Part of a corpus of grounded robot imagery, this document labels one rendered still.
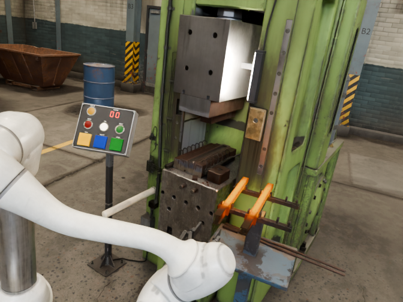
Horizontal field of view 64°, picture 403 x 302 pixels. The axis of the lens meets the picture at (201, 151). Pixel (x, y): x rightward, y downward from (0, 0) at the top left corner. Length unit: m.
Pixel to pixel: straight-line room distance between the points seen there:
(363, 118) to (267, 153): 5.95
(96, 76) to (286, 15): 4.97
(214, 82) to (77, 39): 8.57
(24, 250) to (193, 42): 1.21
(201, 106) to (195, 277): 1.11
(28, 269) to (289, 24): 1.44
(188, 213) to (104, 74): 4.71
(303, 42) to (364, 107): 6.00
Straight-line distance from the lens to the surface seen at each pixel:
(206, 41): 1.71
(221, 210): 1.30
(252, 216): 1.31
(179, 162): 1.90
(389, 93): 7.60
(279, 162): 1.76
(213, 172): 1.79
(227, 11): 1.88
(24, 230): 1.07
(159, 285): 0.89
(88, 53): 9.87
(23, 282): 1.18
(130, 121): 2.00
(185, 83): 1.78
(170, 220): 2.02
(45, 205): 0.82
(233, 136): 2.22
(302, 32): 1.67
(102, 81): 6.32
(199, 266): 0.79
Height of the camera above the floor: 1.70
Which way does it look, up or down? 20 degrees down
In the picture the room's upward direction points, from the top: 7 degrees clockwise
